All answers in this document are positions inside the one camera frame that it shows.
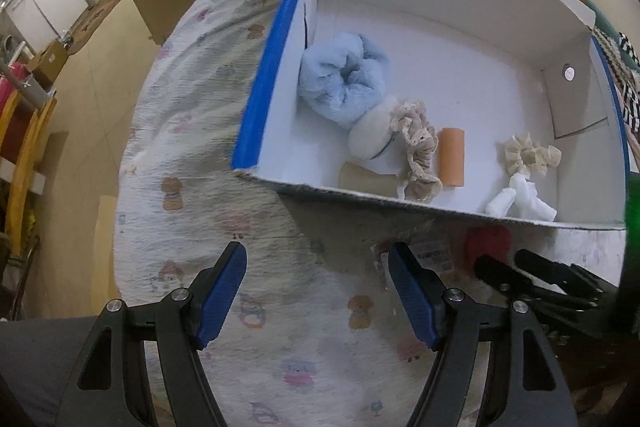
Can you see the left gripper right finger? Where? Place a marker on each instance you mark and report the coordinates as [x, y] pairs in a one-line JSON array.
[[524, 384]]

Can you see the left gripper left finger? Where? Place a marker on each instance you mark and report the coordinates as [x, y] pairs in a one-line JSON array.
[[109, 384]]

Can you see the white sock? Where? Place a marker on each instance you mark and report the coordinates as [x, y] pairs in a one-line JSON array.
[[521, 194]]

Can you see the light blue fluffy scrunchie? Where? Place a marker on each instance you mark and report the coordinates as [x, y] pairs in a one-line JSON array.
[[343, 78]]

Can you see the white patterned bed sheet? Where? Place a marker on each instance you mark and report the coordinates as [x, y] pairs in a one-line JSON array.
[[317, 335]]

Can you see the striped knitted clothes pile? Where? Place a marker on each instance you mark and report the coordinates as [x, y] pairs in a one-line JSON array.
[[624, 81]]

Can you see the blue white cardboard box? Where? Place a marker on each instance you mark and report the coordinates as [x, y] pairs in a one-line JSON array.
[[491, 68]]

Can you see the cardboard box on floor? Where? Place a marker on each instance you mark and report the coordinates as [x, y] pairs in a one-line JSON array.
[[46, 65]]

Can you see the white kitchen cabinet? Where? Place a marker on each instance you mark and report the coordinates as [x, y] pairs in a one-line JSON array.
[[39, 22]]

